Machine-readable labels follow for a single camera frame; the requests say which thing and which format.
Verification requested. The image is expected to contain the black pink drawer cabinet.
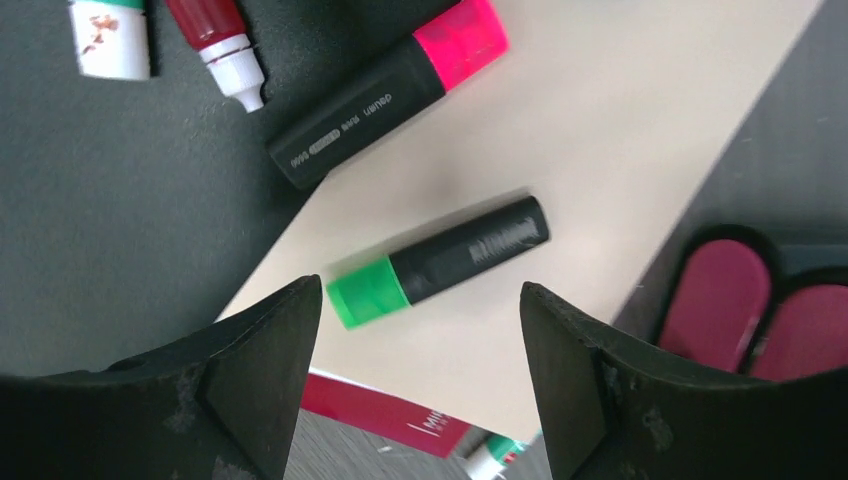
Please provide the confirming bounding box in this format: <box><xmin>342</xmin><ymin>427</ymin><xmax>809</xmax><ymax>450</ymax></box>
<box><xmin>654</xmin><ymin>224</ymin><xmax>847</xmax><ymax>382</ymax></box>

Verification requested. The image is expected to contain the red notebook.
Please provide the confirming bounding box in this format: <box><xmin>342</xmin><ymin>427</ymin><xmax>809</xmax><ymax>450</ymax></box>
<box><xmin>301</xmin><ymin>373</ymin><xmax>471</xmax><ymax>458</ymax></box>

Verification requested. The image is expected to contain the beige folder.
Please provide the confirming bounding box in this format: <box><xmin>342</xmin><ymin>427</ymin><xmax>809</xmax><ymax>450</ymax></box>
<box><xmin>223</xmin><ymin>1</ymin><xmax>820</xmax><ymax>440</ymax></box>

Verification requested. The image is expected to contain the pink drawer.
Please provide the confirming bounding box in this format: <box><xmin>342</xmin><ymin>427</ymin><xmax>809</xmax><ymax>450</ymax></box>
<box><xmin>657</xmin><ymin>239</ymin><xmax>771</xmax><ymax>372</ymax></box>

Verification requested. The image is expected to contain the pink cap highlighter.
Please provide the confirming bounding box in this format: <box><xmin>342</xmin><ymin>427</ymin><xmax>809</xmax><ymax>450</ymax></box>
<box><xmin>268</xmin><ymin>0</ymin><xmax>509</xmax><ymax>189</ymax></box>

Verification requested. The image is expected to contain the black clip file folder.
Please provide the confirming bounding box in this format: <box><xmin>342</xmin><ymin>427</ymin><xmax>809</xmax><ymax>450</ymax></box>
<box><xmin>1</xmin><ymin>1</ymin><xmax>448</xmax><ymax>376</ymax></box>

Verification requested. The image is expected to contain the red ink bottle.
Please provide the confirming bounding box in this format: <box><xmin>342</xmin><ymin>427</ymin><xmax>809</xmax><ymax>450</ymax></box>
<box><xmin>166</xmin><ymin>0</ymin><xmax>265</xmax><ymax>113</ymax></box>

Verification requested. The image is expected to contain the green cap highlighter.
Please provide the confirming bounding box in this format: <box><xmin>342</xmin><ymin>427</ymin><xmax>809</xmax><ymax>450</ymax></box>
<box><xmin>326</xmin><ymin>196</ymin><xmax>550</xmax><ymax>329</ymax></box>

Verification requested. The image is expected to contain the green white glue stick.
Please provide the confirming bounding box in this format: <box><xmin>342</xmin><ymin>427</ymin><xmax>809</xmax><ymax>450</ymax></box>
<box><xmin>68</xmin><ymin>0</ymin><xmax>151</xmax><ymax>81</ymax></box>

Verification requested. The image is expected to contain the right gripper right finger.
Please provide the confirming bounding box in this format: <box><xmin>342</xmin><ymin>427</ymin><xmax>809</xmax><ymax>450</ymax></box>
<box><xmin>520</xmin><ymin>282</ymin><xmax>847</xmax><ymax>479</ymax></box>

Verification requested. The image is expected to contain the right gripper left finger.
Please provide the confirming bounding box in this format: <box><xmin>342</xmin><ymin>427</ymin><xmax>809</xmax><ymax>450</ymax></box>
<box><xmin>1</xmin><ymin>275</ymin><xmax>322</xmax><ymax>479</ymax></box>

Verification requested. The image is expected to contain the green white correction pen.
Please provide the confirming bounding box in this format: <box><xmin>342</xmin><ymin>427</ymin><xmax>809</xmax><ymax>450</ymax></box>
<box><xmin>462</xmin><ymin>429</ymin><xmax>543</xmax><ymax>480</ymax></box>

